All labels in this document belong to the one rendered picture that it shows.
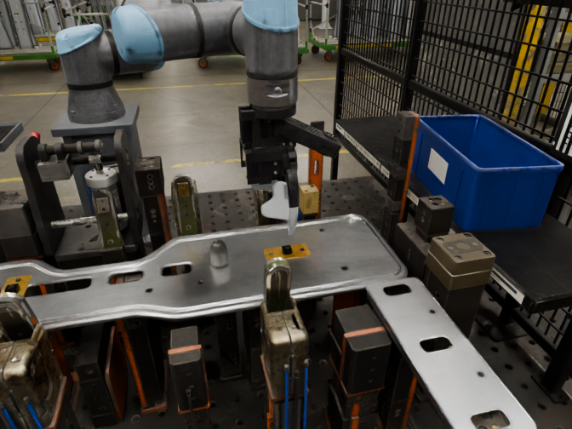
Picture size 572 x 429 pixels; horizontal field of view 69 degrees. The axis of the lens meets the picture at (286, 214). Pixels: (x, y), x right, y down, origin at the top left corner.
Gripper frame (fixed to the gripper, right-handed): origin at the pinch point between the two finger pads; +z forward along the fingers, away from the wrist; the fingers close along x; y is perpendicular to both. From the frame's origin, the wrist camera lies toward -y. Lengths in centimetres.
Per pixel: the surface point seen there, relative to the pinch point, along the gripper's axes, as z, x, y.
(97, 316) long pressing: 8.6, 8.5, 32.5
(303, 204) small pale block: 4.9, -11.1, -6.2
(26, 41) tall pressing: 65, -740, 252
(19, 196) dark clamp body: 0, -21, 49
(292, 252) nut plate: 8.2, 0.2, -0.9
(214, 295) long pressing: 8.4, 8.5, 14.5
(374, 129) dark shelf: 6, -53, -41
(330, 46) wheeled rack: 85, -676, -245
